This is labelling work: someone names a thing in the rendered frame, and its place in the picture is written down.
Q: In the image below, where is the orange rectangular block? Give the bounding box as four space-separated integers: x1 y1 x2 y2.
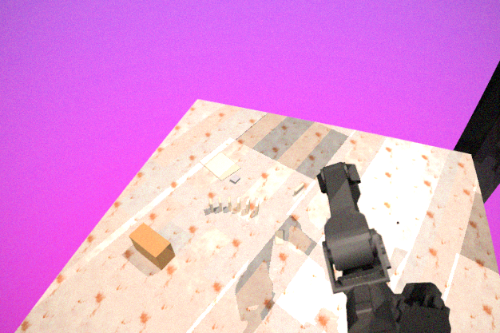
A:
129 222 176 270

